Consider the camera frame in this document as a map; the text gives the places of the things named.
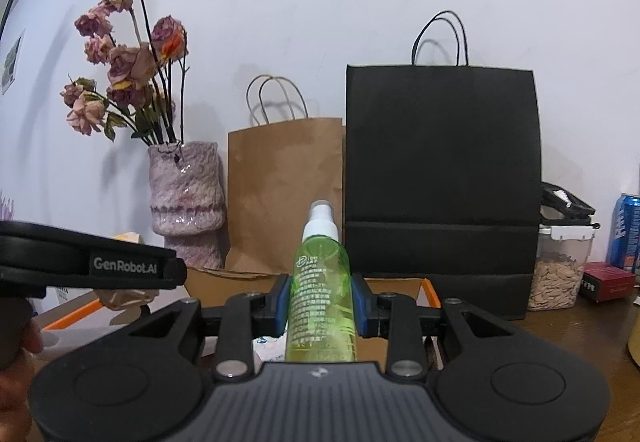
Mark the green spray bottle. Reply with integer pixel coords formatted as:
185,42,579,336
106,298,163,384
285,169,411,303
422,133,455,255
285,200,357,363

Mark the translucent rectangular plastic bottle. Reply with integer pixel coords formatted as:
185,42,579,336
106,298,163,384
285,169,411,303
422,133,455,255
253,335,286,362

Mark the person's left hand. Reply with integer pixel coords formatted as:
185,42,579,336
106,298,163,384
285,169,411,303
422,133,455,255
0,321,43,442

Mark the orange and white cardboard box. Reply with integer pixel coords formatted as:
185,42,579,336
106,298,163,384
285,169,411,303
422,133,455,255
34,269,440,370

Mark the brown paper bag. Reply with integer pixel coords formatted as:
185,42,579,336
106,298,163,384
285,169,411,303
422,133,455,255
224,99,344,277

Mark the pink marbled ceramic vase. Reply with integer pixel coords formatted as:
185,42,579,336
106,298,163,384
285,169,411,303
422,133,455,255
148,142,226,272

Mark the black paper bag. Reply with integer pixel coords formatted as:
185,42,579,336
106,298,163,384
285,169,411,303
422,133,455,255
343,9,541,319

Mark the dried pink rose bouquet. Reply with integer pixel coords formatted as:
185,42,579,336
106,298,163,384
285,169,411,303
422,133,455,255
60,0,189,147

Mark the clear container with seeds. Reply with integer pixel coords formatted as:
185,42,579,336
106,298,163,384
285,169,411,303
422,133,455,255
527,224,599,312

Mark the black folded item on container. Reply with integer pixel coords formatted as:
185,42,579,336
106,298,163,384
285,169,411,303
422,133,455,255
540,182,596,225

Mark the red and black small box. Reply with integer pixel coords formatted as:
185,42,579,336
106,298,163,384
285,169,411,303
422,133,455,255
579,262,636,303

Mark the blue drink can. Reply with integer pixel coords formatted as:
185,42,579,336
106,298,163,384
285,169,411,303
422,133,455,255
608,194,640,274

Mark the tan thermos jug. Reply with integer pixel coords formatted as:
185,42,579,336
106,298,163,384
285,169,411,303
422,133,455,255
627,329,640,367

